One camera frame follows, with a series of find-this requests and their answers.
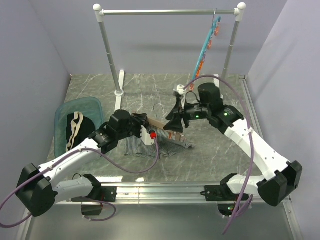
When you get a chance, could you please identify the black clothes in basket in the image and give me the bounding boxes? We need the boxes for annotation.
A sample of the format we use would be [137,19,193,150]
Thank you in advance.
[73,116,96,149]

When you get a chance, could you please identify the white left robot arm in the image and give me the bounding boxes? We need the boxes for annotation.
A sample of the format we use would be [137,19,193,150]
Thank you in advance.
[16,110,149,217]

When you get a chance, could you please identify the cream striped garment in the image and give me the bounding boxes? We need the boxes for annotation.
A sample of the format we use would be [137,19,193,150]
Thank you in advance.
[65,111,84,152]

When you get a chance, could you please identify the blue hanger with orange clips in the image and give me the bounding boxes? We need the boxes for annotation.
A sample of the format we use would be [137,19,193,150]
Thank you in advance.
[191,10,221,80]

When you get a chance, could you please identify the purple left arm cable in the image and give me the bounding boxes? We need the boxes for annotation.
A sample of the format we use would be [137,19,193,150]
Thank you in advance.
[0,137,160,229]

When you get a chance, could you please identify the teal plastic basket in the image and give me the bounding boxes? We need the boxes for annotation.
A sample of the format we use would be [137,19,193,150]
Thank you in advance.
[54,97,104,158]

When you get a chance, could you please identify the aluminium mounting rail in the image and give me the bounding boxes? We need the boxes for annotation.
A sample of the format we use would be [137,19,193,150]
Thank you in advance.
[27,181,293,206]

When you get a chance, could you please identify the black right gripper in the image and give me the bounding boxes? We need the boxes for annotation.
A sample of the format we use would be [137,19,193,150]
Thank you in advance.
[163,97,211,133]

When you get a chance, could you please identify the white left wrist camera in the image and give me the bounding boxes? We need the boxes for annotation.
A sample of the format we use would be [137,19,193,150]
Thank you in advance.
[140,126,157,146]

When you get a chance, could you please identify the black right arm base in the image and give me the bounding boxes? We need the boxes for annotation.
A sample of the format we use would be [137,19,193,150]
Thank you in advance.
[200,185,239,217]

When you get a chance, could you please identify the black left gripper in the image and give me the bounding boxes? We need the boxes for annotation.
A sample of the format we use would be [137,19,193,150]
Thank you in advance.
[117,113,150,140]

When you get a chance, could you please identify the grey striped boxer underwear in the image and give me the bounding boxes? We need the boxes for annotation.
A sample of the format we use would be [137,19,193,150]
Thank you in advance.
[124,125,195,159]

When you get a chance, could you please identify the silver white clothes rack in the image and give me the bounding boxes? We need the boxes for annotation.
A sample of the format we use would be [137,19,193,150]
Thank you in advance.
[92,2,247,121]

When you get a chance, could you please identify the beige clip hanger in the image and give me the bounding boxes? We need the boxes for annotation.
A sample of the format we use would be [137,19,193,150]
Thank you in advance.
[147,103,186,142]

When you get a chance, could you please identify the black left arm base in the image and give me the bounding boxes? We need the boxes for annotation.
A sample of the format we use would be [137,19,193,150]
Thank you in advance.
[70,186,117,217]

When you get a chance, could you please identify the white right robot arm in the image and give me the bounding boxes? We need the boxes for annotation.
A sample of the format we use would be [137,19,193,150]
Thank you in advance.
[164,82,303,207]

